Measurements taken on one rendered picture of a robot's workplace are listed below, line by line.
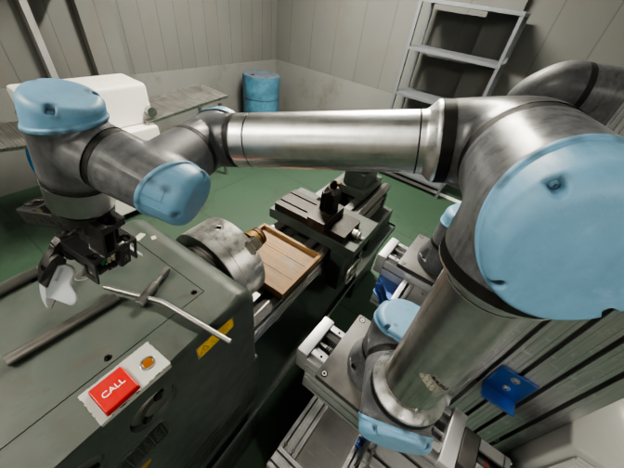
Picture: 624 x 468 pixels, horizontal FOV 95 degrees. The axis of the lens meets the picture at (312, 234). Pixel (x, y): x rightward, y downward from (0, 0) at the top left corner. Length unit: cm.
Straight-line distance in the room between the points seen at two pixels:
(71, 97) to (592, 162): 44
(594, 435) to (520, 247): 73
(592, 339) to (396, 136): 52
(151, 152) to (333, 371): 61
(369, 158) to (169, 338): 56
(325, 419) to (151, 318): 119
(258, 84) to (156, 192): 422
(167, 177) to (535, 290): 34
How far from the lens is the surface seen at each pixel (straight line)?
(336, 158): 37
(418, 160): 36
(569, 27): 406
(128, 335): 75
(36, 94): 40
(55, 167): 42
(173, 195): 33
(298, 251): 139
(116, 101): 292
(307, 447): 170
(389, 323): 59
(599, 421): 96
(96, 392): 70
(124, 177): 36
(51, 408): 74
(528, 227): 22
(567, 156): 24
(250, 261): 95
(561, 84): 87
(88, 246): 53
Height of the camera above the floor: 186
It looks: 40 degrees down
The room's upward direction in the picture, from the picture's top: 9 degrees clockwise
